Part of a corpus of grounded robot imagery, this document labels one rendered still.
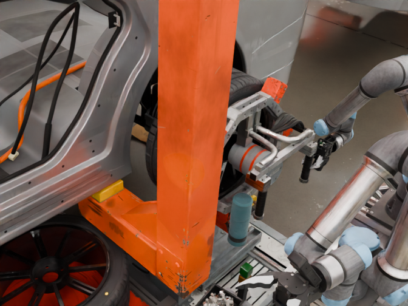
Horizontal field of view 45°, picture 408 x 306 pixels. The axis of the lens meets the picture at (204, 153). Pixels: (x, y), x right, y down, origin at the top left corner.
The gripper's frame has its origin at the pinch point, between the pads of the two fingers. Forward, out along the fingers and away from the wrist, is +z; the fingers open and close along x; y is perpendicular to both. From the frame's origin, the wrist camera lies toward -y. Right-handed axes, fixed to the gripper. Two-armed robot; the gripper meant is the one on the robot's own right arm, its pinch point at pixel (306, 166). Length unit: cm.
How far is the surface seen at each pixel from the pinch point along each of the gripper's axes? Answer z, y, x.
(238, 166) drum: 24.0, 1.3, -20.2
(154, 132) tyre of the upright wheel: 47, 15, -48
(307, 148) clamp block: 2.5, 10.7, -0.6
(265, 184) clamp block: 35.9, 11.3, 1.4
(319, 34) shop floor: -322, -83, -172
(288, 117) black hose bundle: 3.4, 21.3, -11.9
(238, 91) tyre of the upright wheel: 18.4, 32.3, -28.9
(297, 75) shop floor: -219, -83, -132
